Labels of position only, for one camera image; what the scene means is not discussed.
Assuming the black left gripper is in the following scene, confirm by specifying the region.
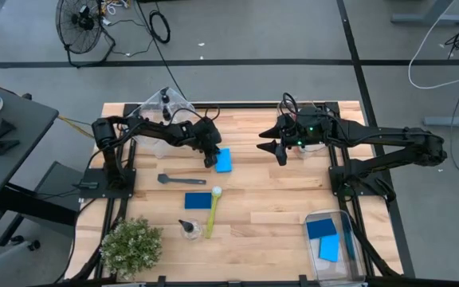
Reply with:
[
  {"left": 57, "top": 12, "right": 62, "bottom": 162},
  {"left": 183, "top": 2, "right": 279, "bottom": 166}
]
[{"left": 191, "top": 117, "right": 222, "bottom": 168}]

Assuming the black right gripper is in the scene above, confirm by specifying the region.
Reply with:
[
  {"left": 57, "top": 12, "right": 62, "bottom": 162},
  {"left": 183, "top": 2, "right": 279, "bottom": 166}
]
[{"left": 256, "top": 113, "right": 334, "bottom": 167}]

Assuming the light blue kitchen sponge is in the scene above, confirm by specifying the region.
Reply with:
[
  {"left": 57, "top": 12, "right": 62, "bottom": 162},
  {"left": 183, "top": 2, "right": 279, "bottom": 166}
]
[
  {"left": 319, "top": 234, "right": 341, "bottom": 263},
  {"left": 214, "top": 147, "right": 233, "bottom": 174}
]

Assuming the dark blue kitchen sponge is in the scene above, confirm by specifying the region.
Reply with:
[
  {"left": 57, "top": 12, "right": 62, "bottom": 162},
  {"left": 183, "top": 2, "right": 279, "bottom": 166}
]
[
  {"left": 339, "top": 217, "right": 357, "bottom": 262},
  {"left": 184, "top": 192, "right": 214, "bottom": 210},
  {"left": 306, "top": 218, "right": 338, "bottom": 240}
]

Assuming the grey spatula scraper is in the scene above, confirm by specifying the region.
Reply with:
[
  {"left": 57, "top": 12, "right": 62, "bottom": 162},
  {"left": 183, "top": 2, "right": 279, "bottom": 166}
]
[{"left": 157, "top": 173, "right": 207, "bottom": 187}]

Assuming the green long-handled dish brush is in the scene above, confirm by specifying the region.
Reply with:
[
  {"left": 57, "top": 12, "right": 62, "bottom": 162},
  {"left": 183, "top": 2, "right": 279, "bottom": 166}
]
[{"left": 204, "top": 186, "right": 223, "bottom": 239}]

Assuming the clear plastic organizer bin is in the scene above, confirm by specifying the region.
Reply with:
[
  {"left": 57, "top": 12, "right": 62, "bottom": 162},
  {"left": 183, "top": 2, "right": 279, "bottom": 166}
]
[
  {"left": 279, "top": 101, "right": 340, "bottom": 160},
  {"left": 303, "top": 210, "right": 368, "bottom": 287}
]

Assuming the clear plastic storage tub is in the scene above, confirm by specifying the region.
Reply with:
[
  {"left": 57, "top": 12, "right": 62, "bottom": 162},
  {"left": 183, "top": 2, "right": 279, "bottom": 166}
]
[{"left": 127, "top": 86, "right": 197, "bottom": 159}]

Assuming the small green potted plant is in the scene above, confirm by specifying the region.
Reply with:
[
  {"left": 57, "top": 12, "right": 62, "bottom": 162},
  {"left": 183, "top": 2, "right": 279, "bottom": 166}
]
[{"left": 100, "top": 216, "right": 165, "bottom": 280}]

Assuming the black floor fan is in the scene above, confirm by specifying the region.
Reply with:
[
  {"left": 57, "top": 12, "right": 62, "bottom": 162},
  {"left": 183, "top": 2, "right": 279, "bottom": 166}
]
[{"left": 55, "top": 0, "right": 117, "bottom": 69}]

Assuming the grey side table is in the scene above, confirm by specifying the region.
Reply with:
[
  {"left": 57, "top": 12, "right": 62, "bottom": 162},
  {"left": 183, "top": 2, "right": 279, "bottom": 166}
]
[{"left": 0, "top": 85, "right": 91, "bottom": 280}]

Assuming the black spare gripper finger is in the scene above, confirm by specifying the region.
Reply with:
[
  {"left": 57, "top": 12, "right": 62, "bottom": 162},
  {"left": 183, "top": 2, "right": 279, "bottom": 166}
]
[
  {"left": 0, "top": 139, "right": 21, "bottom": 156},
  {"left": 0, "top": 118, "right": 18, "bottom": 140}
]

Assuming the black aluminium rig frame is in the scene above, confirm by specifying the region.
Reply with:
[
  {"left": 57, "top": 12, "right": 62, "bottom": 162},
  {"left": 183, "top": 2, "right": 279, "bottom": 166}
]
[{"left": 25, "top": 101, "right": 459, "bottom": 287}]

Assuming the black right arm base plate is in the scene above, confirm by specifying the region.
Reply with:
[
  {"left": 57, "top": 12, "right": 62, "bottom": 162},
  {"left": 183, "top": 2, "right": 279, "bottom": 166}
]
[{"left": 328, "top": 165, "right": 379, "bottom": 197}]

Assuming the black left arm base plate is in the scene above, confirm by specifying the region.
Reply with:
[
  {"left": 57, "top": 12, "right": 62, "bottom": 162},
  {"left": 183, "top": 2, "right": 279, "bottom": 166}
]
[{"left": 78, "top": 167, "right": 137, "bottom": 199}]

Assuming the black coiled cable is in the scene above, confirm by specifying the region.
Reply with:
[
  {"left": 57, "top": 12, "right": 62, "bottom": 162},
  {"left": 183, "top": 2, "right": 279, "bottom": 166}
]
[{"left": 148, "top": 10, "right": 172, "bottom": 45}]

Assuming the white and yellow cable bundle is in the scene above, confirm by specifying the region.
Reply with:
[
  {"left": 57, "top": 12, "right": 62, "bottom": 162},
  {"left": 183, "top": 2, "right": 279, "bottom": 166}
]
[{"left": 101, "top": 0, "right": 133, "bottom": 17}]

